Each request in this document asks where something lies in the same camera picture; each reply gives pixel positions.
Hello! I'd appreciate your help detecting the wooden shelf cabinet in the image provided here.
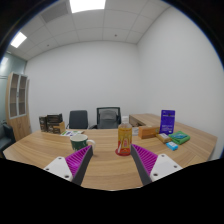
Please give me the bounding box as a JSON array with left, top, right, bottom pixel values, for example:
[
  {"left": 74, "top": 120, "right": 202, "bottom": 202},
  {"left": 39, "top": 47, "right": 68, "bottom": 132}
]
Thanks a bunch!
[{"left": 4, "top": 72, "right": 33, "bottom": 143}]

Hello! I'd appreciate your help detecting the tall purple box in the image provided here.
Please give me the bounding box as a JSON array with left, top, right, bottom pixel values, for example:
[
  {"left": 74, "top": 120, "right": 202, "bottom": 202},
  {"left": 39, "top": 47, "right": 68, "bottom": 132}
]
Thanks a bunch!
[{"left": 159, "top": 109, "right": 176, "bottom": 136}]

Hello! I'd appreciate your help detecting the dark grey office chair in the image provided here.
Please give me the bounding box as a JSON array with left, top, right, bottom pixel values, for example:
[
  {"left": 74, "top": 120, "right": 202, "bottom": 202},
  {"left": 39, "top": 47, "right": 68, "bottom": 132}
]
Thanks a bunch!
[{"left": 67, "top": 109, "right": 90, "bottom": 130}]

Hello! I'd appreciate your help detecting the small tan box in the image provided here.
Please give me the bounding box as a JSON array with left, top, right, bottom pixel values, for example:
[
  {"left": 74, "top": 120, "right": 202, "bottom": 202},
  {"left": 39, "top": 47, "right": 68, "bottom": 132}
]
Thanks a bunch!
[{"left": 155, "top": 132, "right": 172, "bottom": 144}]

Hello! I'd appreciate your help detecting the printed leaflet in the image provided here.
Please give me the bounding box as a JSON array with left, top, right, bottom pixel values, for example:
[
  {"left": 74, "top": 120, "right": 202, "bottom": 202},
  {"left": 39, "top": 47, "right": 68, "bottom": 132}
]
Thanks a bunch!
[{"left": 59, "top": 129, "right": 86, "bottom": 138}]

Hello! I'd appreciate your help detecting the wooden side desk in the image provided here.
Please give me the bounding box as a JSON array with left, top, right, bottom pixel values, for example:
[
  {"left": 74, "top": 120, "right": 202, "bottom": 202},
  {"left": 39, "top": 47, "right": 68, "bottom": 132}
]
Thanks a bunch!
[{"left": 128, "top": 113, "right": 162, "bottom": 128}]

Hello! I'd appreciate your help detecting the black leather sofa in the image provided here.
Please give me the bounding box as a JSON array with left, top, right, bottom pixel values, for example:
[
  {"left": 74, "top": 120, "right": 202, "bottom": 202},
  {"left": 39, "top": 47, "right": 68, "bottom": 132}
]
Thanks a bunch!
[{"left": 0, "top": 123, "right": 16, "bottom": 155}]

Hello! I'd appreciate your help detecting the large square ceiling light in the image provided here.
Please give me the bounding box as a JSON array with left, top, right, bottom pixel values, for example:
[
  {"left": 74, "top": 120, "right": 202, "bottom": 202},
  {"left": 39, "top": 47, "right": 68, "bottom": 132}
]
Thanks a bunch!
[{"left": 69, "top": 0, "right": 107, "bottom": 14}]

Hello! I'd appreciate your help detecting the green packet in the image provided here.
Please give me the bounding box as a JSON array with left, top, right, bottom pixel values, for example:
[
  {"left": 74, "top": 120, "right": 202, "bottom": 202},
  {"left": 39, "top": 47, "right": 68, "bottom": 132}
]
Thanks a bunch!
[{"left": 168, "top": 130, "right": 191, "bottom": 146}]

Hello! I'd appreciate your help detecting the orange-brown box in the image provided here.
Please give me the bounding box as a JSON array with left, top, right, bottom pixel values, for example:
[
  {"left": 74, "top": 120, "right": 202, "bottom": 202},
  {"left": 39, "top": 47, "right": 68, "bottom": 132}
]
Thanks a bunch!
[{"left": 137, "top": 125, "right": 160, "bottom": 140}]

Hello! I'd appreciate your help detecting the ceiling air vent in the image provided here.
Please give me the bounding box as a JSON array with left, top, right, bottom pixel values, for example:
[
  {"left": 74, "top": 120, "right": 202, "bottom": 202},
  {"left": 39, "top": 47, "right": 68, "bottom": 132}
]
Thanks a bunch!
[{"left": 39, "top": 0, "right": 70, "bottom": 24}]

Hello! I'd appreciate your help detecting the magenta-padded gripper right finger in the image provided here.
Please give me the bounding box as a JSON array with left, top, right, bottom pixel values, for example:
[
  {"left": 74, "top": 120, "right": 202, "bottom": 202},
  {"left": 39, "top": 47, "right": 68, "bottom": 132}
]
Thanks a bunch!
[{"left": 130, "top": 143, "right": 184, "bottom": 186}]

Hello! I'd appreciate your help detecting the small light blue packet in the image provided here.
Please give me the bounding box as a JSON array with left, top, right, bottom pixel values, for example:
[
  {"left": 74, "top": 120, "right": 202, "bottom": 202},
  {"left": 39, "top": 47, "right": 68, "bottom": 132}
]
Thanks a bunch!
[{"left": 165, "top": 141, "right": 179, "bottom": 152}]

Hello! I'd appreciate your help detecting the black mesh office chair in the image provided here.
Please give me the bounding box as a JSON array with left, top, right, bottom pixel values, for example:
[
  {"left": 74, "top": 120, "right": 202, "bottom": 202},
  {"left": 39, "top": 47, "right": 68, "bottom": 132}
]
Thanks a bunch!
[{"left": 89, "top": 106, "right": 122, "bottom": 130}]

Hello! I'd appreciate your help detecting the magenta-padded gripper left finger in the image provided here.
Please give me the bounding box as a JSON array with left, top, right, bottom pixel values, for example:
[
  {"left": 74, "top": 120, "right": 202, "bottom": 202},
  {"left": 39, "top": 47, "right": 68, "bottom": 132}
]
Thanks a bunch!
[{"left": 43, "top": 144, "right": 94, "bottom": 187}]

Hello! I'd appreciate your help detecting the small square ceiling light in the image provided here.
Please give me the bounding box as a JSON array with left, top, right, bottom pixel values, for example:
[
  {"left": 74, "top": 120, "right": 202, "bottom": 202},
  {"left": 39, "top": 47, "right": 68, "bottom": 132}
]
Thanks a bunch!
[{"left": 9, "top": 31, "right": 28, "bottom": 49}]

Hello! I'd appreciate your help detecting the green and white mug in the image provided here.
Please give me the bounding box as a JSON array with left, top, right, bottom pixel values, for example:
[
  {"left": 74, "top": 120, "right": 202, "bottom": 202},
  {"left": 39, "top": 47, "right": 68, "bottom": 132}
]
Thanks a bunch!
[{"left": 69, "top": 133, "right": 97, "bottom": 156}]

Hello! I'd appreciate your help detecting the yellow-labelled tea drink bottle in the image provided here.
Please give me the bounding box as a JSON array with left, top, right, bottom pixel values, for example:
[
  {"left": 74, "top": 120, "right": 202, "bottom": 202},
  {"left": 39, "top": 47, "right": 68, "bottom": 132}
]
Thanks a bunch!
[{"left": 117, "top": 115, "right": 133, "bottom": 157}]

